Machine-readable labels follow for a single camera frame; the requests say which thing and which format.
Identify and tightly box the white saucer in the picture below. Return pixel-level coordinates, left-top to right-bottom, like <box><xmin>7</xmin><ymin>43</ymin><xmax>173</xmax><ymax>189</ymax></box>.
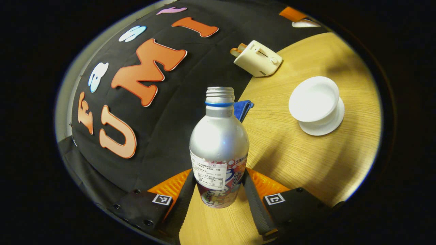
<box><xmin>299</xmin><ymin>97</ymin><xmax>345</xmax><ymax>136</ymax></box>

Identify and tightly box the blue folded cloth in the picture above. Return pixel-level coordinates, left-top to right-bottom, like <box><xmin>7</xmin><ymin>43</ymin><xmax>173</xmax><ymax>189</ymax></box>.
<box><xmin>233</xmin><ymin>100</ymin><xmax>254</xmax><ymax>123</ymax></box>

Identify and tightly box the white teacup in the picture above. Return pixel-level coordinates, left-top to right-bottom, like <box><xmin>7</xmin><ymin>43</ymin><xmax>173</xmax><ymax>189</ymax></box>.
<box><xmin>289</xmin><ymin>76</ymin><xmax>340</xmax><ymax>123</ymax></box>

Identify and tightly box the black backdrop cloth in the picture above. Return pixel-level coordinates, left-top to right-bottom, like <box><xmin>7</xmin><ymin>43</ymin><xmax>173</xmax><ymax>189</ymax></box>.
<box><xmin>58</xmin><ymin>0</ymin><xmax>327</xmax><ymax>205</ymax></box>

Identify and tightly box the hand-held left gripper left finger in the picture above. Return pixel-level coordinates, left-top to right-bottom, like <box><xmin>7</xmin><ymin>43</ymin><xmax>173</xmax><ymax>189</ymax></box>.
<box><xmin>112</xmin><ymin>169</ymin><xmax>197</xmax><ymax>244</ymax></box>

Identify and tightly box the cream toaster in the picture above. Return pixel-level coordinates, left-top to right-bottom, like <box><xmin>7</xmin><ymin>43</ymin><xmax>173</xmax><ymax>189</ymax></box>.
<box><xmin>234</xmin><ymin>40</ymin><xmax>283</xmax><ymax>77</ymax></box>

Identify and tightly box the silver water bottle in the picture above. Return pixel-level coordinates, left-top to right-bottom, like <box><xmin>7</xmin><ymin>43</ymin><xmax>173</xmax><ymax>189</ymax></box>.
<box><xmin>189</xmin><ymin>86</ymin><xmax>250</xmax><ymax>209</ymax></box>

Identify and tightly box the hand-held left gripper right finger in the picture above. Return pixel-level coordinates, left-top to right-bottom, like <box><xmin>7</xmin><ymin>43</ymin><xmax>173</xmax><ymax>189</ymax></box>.
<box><xmin>243</xmin><ymin>167</ymin><xmax>345</xmax><ymax>240</ymax></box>

